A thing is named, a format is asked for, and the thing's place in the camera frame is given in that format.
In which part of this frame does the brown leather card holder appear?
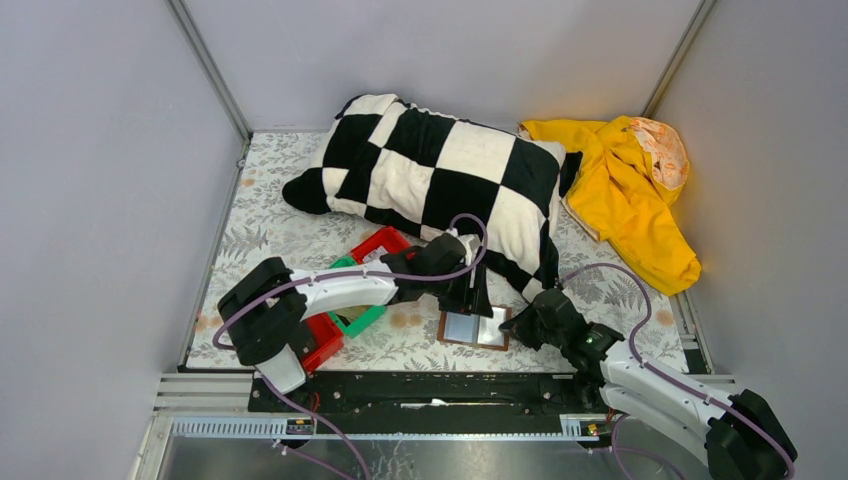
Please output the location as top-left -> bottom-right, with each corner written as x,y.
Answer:
437,306 -> 512,351

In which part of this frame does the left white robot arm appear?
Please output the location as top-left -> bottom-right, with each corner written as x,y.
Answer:
213,229 -> 490,394

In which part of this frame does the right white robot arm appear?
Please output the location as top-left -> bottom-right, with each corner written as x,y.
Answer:
499,289 -> 798,479

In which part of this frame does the red bin with card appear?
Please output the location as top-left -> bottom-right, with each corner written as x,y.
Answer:
350,226 -> 410,264

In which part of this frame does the floral table mat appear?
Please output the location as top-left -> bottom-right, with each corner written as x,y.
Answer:
185,133 -> 689,372

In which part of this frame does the green plastic bin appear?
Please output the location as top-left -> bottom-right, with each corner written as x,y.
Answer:
327,256 -> 388,340

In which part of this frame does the black white checkered pillow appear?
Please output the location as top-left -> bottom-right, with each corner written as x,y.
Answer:
282,94 -> 566,299

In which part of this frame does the red bin with black wallet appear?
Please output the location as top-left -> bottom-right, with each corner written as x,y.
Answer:
292,313 -> 344,374

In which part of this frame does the yellow cloth garment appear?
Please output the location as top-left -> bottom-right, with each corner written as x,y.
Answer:
519,116 -> 702,296

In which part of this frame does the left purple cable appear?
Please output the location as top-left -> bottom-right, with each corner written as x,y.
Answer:
211,213 -> 490,480

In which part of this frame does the purple cable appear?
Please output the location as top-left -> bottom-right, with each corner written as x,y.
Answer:
211,213 -> 490,480
561,262 -> 796,480

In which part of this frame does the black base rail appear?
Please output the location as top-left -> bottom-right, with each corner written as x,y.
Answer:
248,371 -> 619,437

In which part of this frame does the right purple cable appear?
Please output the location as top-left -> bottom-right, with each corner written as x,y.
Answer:
561,262 -> 796,480

